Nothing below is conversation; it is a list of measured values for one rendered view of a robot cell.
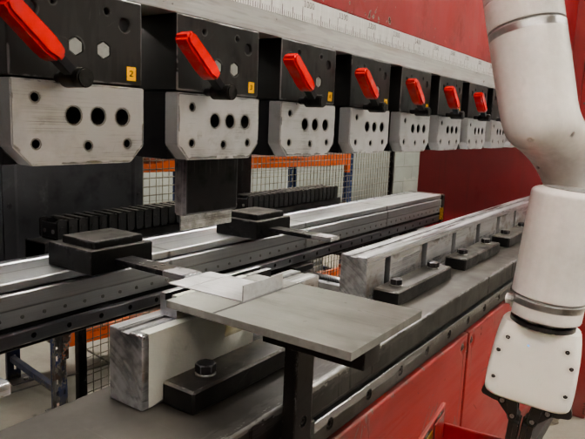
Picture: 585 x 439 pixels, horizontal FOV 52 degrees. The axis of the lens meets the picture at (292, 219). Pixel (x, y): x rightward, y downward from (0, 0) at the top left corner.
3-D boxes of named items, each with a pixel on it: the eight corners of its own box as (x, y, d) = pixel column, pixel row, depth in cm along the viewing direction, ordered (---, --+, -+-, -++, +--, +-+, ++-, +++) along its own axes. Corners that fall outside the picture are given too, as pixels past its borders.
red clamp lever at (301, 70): (301, 50, 79) (328, 100, 87) (276, 50, 82) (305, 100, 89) (296, 59, 79) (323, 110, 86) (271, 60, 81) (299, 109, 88)
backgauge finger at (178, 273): (161, 296, 81) (162, 260, 80) (48, 264, 95) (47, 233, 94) (220, 279, 90) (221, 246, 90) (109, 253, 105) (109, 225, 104)
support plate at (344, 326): (351, 361, 60) (351, 352, 59) (165, 307, 74) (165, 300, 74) (421, 318, 74) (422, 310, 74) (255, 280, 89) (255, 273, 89)
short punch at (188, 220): (185, 232, 76) (186, 157, 75) (174, 229, 78) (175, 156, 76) (236, 223, 85) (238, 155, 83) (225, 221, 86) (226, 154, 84)
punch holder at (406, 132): (398, 151, 118) (404, 66, 115) (359, 149, 122) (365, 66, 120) (427, 151, 130) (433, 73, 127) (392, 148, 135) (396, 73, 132)
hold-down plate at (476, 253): (465, 271, 149) (466, 259, 149) (444, 267, 152) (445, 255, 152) (499, 252, 174) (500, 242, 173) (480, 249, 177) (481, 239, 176)
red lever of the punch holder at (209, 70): (196, 26, 63) (239, 91, 70) (169, 29, 65) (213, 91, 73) (188, 38, 62) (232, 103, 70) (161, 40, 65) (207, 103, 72)
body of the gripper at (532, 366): (496, 309, 71) (480, 395, 74) (589, 333, 67) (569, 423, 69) (505, 294, 78) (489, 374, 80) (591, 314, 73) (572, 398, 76)
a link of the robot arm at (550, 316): (503, 294, 70) (498, 318, 71) (585, 314, 66) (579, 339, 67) (512, 279, 78) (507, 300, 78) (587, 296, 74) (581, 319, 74)
